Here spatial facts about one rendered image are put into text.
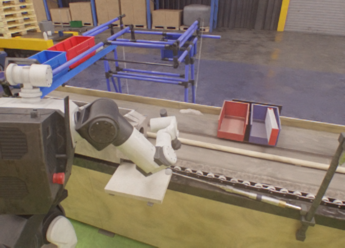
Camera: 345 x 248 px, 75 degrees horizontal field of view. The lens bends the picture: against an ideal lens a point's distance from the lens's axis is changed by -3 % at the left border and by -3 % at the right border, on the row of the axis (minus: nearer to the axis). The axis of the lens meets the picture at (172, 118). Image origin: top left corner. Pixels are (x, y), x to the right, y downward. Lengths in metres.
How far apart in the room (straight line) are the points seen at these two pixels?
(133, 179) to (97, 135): 0.63
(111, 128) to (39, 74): 0.26
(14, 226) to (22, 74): 0.44
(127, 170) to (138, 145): 0.57
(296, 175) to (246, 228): 0.41
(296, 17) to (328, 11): 1.16
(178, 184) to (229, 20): 10.42
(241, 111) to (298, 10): 9.64
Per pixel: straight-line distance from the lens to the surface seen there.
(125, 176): 1.31
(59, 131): 0.72
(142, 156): 0.80
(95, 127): 0.68
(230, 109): 1.89
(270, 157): 1.55
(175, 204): 1.42
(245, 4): 11.27
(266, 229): 1.44
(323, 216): 1.35
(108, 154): 1.38
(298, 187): 1.46
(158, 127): 1.09
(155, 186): 1.24
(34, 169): 0.66
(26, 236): 0.86
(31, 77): 0.78
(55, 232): 0.92
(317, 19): 11.51
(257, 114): 1.91
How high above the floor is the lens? 1.69
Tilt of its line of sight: 30 degrees down
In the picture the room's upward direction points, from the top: straight up
